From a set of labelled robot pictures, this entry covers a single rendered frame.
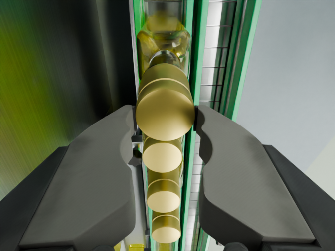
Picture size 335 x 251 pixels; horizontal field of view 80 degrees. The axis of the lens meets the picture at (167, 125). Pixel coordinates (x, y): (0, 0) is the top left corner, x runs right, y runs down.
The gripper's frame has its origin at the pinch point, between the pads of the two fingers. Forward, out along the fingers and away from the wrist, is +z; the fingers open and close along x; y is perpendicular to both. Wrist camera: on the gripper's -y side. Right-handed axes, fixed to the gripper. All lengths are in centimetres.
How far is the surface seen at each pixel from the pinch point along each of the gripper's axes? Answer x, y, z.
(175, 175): 1.1, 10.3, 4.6
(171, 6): 1.5, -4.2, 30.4
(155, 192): -0.9, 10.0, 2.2
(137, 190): -8, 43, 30
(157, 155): -0.6, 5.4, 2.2
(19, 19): -11.9, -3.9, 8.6
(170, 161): 0.5, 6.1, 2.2
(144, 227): -7, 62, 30
